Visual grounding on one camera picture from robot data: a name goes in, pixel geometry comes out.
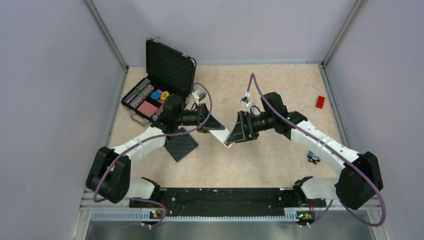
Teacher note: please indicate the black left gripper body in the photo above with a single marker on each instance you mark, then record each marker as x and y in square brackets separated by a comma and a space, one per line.
[201, 112]

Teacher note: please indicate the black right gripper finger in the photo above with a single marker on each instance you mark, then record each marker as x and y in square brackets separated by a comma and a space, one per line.
[239, 138]
[238, 127]

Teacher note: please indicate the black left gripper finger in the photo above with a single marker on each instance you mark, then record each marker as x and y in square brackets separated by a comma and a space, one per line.
[212, 121]
[208, 129]

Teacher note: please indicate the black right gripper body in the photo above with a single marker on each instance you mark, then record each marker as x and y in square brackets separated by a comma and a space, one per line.
[248, 121]

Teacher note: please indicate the white remote control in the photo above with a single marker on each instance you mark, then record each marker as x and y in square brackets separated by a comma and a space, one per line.
[221, 136]

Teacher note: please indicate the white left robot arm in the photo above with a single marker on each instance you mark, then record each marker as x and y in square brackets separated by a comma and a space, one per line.
[110, 174]

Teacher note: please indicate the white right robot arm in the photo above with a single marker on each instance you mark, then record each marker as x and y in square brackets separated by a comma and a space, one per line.
[358, 175]

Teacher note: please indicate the dark grey studded baseplate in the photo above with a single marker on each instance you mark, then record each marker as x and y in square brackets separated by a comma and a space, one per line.
[180, 146]

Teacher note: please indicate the yellow round chip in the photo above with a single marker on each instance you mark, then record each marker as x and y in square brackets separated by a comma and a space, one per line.
[164, 95]

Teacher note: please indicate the blue round chip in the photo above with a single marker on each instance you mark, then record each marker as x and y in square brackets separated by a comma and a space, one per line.
[156, 95]

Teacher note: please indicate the black poker chip case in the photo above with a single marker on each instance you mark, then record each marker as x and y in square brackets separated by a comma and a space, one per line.
[167, 69]

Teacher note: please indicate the pink card deck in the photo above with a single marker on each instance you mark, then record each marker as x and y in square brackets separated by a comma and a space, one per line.
[147, 109]

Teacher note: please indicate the small blue toy car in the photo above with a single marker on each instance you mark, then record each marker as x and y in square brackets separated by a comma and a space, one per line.
[312, 158]

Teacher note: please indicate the red toy brick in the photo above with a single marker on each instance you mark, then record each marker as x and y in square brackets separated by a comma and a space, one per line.
[320, 102]

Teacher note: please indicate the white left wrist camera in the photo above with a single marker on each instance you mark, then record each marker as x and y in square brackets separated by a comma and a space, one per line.
[198, 96]

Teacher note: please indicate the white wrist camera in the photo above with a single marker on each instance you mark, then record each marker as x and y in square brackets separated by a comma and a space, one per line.
[245, 101]
[198, 96]

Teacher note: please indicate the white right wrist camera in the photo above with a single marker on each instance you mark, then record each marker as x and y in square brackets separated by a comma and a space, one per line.
[245, 101]

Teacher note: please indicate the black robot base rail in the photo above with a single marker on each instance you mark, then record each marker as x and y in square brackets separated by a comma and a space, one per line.
[232, 202]

